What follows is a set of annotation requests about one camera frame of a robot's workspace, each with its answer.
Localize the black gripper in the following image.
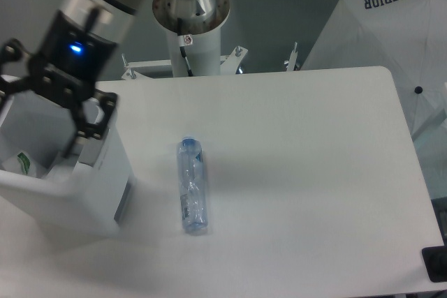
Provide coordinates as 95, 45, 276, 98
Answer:
1, 10, 118, 158

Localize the clear plastic water bottle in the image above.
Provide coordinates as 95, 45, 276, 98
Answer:
177, 137, 209, 236

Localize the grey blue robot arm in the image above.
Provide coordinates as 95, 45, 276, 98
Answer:
1, 0, 142, 156

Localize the white trash can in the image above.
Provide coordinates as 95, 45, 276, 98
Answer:
1, 91, 133, 236

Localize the white Superior umbrella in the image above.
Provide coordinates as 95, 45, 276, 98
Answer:
303, 0, 446, 133

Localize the black device at table edge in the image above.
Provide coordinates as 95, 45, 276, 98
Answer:
422, 246, 446, 283

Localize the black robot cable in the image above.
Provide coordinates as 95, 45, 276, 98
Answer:
176, 17, 195, 77

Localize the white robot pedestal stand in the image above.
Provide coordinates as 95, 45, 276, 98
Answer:
122, 0, 248, 80

